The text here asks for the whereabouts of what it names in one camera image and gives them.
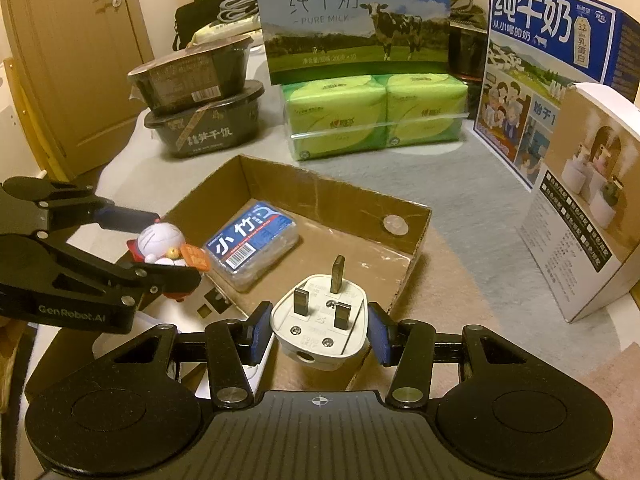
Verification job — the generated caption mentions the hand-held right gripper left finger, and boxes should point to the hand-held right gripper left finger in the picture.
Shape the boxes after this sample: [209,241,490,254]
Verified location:
[74,302,274,407]

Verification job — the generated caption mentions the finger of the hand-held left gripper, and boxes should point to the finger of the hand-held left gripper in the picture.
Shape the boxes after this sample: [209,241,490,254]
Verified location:
[34,233,202,307]
[2,176,162,234]

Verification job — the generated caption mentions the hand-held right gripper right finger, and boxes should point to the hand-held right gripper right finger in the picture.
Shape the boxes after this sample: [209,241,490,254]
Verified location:
[367,302,567,407]

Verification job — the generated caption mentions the red and white cat figurine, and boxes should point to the red and white cat figurine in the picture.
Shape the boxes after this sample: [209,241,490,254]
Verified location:
[125,222,211,302]

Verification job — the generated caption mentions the white three-pin plug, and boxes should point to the white three-pin plug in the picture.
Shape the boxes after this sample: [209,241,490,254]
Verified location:
[270,255,371,373]

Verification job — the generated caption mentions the blue label floss pick box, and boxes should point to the blue label floss pick box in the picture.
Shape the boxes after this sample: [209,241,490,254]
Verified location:
[205,200,300,293]

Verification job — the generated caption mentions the cardboard tray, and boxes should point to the cardboard tray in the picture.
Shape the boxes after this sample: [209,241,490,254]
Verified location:
[25,154,433,396]

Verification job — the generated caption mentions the brown woven mat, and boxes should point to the brown woven mat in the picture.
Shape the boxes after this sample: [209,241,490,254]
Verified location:
[350,200,640,411]

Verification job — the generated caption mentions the dark food bowl gold ribbon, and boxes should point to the dark food bowl gold ribbon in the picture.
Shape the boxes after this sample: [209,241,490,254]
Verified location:
[144,80,266,160]

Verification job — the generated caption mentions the wooden door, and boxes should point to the wooden door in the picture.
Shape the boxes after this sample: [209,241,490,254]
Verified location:
[0,0,156,176]

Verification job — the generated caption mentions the dark food bowl brown lid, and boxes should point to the dark food bowl brown lid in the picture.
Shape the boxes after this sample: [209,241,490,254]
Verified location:
[126,35,253,116]

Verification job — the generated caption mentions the pale yellow wipes packets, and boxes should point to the pale yellow wipes packets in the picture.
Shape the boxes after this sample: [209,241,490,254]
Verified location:
[192,17,263,46]

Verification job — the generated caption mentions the black laptop bag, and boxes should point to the black laptop bag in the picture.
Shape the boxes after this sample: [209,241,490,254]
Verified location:
[172,0,258,53]

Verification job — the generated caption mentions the green tissue multipack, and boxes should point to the green tissue multipack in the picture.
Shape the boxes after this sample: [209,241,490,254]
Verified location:
[281,74,471,162]

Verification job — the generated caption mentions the white humidifier product box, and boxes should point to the white humidifier product box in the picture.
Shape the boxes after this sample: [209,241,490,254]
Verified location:
[517,82,640,323]

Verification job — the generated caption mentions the folded grey striped cloth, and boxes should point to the folded grey striped cloth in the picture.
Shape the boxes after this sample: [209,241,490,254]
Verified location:
[217,0,261,23]

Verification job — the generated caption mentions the cow print milk box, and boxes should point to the cow print milk box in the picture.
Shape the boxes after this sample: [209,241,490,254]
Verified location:
[250,0,453,86]

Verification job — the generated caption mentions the blue milk carton box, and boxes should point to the blue milk carton box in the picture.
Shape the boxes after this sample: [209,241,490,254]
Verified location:
[472,0,640,193]

